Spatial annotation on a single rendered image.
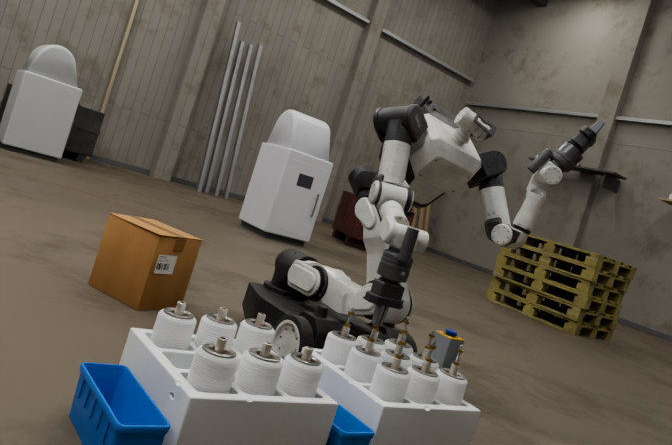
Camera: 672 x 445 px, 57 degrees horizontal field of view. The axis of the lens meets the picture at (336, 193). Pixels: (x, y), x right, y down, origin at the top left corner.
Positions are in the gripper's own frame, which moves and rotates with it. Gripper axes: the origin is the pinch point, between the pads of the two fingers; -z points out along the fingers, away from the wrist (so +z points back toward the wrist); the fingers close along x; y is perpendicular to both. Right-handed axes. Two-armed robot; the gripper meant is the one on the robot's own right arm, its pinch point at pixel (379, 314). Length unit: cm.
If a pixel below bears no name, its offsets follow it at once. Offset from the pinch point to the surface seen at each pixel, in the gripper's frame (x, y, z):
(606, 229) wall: -823, -526, 104
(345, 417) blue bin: 9.3, 11.2, -25.7
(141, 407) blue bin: 63, 12, -27
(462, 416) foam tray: -25.4, 17.2, -20.0
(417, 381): -8.9, 13.3, -13.1
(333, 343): 5.4, -9.6, -13.1
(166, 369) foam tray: 60, 12, -18
